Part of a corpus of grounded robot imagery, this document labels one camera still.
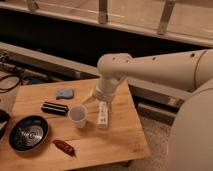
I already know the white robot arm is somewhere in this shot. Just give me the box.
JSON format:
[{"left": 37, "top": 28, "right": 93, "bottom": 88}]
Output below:
[{"left": 88, "top": 49, "right": 213, "bottom": 171}]

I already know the wooden cutting board table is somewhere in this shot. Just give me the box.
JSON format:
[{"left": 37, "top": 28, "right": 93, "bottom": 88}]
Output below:
[{"left": 0, "top": 79, "right": 150, "bottom": 171}]

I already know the white tube with label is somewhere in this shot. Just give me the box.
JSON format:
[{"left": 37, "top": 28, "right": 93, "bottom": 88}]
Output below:
[{"left": 97, "top": 102, "right": 108, "bottom": 128}]

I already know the red chili pepper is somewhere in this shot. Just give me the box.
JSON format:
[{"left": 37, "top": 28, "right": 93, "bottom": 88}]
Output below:
[{"left": 53, "top": 140, "right": 75, "bottom": 156}]

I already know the black rectangular box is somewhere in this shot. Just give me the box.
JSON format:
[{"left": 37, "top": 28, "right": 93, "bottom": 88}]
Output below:
[{"left": 41, "top": 102, "right": 69, "bottom": 116}]

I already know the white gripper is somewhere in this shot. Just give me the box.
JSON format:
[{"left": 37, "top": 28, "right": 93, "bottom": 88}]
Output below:
[{"left": 82, "top": 77, "right": 120, "bottom": 114}]

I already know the black round pan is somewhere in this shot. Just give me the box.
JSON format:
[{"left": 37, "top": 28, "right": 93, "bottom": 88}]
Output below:
[{"left": 9, "top": 115, "right": 49, "bottom": 152}]

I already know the black cable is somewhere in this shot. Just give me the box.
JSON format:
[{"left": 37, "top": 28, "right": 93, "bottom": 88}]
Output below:
[{"left": 0, "top": 74, "right": 23, "bottom": 94}]

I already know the translucent plastic cup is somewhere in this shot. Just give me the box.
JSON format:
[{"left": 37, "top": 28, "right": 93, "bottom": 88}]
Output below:
[{"left": 68, "top": 104, "right": 88, "bottom": 128}]

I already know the dark object at left edge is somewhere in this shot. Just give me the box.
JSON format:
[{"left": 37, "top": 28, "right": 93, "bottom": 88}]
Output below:
[{"left": 0, "top": 109, "right": 10, "bottom": 139}]

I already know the blue sponge cloth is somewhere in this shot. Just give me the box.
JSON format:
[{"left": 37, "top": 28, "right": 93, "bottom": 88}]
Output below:
[{"left": 56, "top": 89, "right": 74, "bottom": 99}]

